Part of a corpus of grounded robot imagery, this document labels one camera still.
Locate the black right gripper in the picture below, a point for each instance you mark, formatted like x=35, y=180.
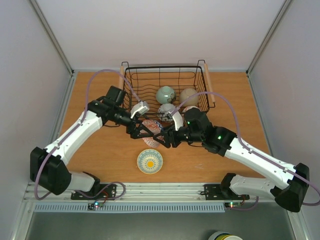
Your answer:
x=173, y=137

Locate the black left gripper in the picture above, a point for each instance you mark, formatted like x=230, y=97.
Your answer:
x=135, y=133

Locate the red patterned bowl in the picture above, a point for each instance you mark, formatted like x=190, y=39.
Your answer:
x=155, y=127

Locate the white bowl yellow suns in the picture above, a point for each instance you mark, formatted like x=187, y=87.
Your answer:
x=149, y=161

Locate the white bowl dark diamond pattern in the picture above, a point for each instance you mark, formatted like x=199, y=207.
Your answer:
x=163, y=112

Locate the mint green bowl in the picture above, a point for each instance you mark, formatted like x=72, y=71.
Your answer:
x=165, y=94

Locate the white bowl orange pattern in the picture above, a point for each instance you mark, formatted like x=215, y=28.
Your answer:
x=190, y=108

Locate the cream white bowl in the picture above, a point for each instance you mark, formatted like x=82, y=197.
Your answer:
x=187, y=94

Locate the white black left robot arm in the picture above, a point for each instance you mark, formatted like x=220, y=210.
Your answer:
x=48, y=166

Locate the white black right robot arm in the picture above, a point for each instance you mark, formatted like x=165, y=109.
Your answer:
x=282, y=182

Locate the white yellow container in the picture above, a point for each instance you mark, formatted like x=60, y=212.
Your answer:
x=222, y=235

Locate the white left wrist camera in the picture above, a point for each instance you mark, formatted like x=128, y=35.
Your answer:
x=141, y=108

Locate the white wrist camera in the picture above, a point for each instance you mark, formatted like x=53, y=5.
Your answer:
x=177, y=119
x=141, y=108

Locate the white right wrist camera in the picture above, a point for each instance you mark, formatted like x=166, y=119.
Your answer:
x=177, y=119

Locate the black wire dish rack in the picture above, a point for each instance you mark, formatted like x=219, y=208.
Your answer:
x=142, y=83

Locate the grey slotted cable duct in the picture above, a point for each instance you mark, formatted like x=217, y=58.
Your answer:
x=129, y=208

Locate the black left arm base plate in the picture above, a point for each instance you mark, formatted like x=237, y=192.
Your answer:
x=103, y=191

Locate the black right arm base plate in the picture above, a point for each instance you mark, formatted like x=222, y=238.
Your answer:
x=213, y=192

